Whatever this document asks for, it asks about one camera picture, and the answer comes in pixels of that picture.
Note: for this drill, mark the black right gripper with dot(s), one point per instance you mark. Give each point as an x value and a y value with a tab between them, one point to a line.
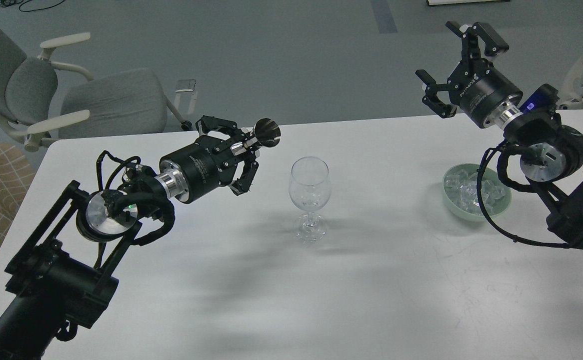
475	86

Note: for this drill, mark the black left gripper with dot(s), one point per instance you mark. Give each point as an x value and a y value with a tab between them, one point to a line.
190	172

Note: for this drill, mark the steel cocktail jigger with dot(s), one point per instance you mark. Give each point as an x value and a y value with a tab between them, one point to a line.
265	133

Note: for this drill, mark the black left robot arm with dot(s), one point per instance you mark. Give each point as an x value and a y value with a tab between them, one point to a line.
62	277

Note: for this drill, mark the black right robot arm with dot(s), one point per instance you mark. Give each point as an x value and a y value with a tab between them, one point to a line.
539	154

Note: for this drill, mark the clear wine glass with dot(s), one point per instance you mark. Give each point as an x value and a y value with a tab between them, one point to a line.
310	189

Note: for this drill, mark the pile of ice cubes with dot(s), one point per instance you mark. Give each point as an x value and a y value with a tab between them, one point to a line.
464	192

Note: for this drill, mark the green bowl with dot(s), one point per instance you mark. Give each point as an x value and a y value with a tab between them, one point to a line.
476	192

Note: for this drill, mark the grey office chair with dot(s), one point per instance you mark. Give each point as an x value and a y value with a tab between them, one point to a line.
38	95

